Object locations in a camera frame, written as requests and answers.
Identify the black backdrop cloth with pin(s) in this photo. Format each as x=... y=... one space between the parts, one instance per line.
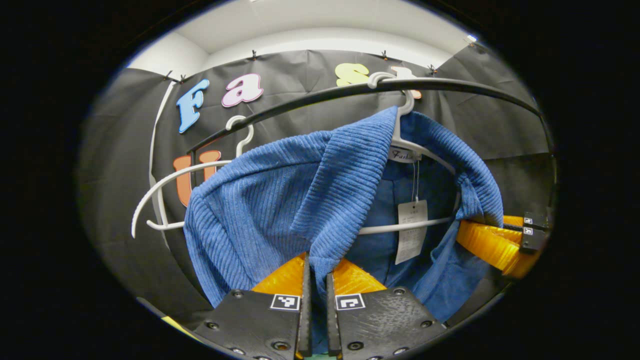
x=115 y=175

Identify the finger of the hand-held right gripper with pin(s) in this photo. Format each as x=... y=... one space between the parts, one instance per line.
x=535 y=221
x=532 y=241

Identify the white plastic hanger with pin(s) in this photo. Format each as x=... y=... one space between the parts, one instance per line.
x=380 y=230
x=200 y=166

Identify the black clothes rack rail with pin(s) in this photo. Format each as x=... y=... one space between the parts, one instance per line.
x=450 y=83

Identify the small ceiling light panel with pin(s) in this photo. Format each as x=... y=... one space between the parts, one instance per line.
x=470 y=38

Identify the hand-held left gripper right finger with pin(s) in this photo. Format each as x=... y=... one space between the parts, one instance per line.
x=333 y=325

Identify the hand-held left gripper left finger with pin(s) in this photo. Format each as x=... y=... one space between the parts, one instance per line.
x=305 y=325

